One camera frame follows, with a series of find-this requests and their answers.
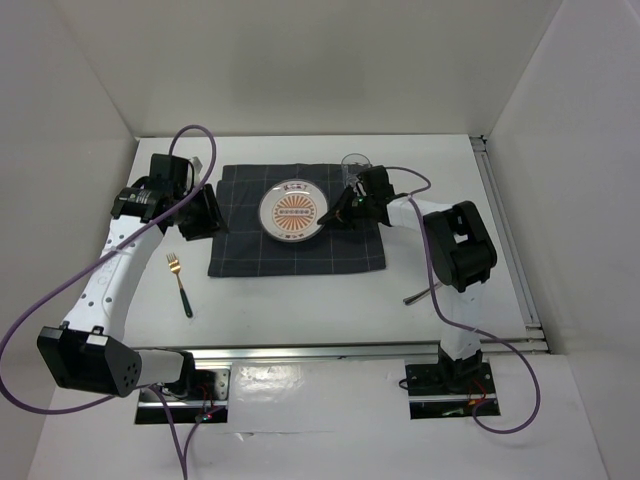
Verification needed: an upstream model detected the dark grey checked cloth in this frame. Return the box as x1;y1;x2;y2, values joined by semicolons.
208;164;386;278

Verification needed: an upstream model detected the clear plastic cup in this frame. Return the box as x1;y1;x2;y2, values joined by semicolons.
341;153;372;195

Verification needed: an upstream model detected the aluminium rail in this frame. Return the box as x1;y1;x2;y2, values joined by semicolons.
78;340;546;365
469;136;547;343

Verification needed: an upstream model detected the silver knife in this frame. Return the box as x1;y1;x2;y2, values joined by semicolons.
403;282;442;306

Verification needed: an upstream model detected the gold fork green handle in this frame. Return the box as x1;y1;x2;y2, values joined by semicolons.
167;253;194;318

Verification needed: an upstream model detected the aluminium front rail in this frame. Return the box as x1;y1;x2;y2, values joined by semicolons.
78;340;546;365

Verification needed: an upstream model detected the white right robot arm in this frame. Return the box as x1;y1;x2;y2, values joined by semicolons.
318;166;497;392

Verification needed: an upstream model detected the aluminium right side rail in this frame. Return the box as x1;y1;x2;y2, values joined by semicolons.
469;136;547;343

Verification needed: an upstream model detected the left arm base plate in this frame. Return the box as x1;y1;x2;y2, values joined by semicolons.
134;365;231;425

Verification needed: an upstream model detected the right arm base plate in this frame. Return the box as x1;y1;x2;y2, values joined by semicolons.
398;362;501;420

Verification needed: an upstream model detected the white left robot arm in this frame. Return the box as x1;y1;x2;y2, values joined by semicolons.
37;154;226;399

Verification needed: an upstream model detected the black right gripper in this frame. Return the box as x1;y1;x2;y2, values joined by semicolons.
318;184;375;231

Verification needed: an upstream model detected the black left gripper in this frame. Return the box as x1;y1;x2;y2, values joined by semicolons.
173;182;229;242

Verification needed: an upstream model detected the plate with orange sunburst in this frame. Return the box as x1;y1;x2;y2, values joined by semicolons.
258;179;329;243

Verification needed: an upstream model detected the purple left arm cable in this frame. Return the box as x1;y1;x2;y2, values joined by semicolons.
0;124;219;475

